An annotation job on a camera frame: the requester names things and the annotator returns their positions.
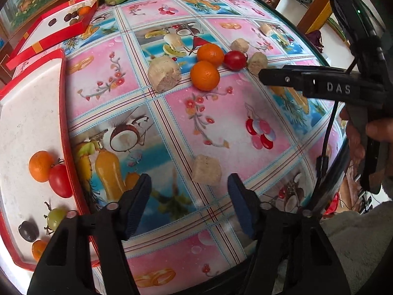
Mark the beige chunk far edge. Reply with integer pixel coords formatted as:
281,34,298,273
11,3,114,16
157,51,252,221
259,23,274,37

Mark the red cherry tomato far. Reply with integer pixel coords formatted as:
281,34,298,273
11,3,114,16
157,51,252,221
223,51,247,71

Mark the orange top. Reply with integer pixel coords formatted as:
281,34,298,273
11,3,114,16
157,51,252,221
196,43,225,67

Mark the dark purple plum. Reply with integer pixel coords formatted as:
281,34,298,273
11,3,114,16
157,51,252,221
18,221,39,242

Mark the person's right hand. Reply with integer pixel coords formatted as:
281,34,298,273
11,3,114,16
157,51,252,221
340,107,393,167

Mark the orange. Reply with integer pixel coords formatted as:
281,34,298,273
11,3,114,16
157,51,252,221
29,150,55,182
196,43,225,67
190,61,221,91
77,6,91,17
31,240,47,262

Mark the green grape tomato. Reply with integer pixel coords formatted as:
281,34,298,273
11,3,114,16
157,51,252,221
46,208,67,231

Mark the large red white tray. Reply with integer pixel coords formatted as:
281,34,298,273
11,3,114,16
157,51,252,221
1,49,89,271

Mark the floral plastic tablecloth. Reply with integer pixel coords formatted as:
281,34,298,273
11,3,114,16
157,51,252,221
55,0,343,294

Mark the far red white tray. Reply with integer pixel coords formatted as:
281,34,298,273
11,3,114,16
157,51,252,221
6,0,98,71

